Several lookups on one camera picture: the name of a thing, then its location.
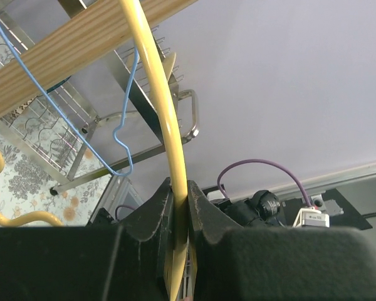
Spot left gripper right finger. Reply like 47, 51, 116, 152
187, 181, 376, 300

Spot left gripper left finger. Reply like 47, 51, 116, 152
0, 179, 174, 300

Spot yellow hanger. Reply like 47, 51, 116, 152
0, 0, 191, 301

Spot blue wire hanger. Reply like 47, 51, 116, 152
0, 0, 141, 177

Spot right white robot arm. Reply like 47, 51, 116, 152
211, 189, 372, 230

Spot floral tablecloth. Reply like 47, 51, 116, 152
0, 15, 120, 226

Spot metal dish rack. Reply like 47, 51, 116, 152
0, 0, 200, 195

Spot cream plate with flower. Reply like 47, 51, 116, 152
126, 52, 177, 80

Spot wooden clothes rack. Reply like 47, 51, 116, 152
0, 1, 192, 117

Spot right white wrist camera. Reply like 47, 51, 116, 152
292, 207, 330, 228

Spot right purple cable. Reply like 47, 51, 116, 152
114, 159, 316, 220

